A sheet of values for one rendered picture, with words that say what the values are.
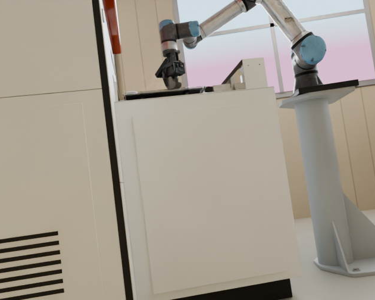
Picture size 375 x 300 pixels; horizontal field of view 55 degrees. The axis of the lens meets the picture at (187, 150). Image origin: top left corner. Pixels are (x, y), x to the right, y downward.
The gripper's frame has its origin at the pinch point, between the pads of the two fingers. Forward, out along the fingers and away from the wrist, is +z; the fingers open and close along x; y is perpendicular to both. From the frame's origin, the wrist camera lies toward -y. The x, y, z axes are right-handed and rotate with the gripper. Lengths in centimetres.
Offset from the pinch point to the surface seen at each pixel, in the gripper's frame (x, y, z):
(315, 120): 46, 47, 22
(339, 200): 51, 50, 60
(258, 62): 8.8, 44.4, -2.5
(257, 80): 7.5, 43.5, 4.7
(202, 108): -16.7, 33.0, 15.0
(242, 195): -8, 40, 50
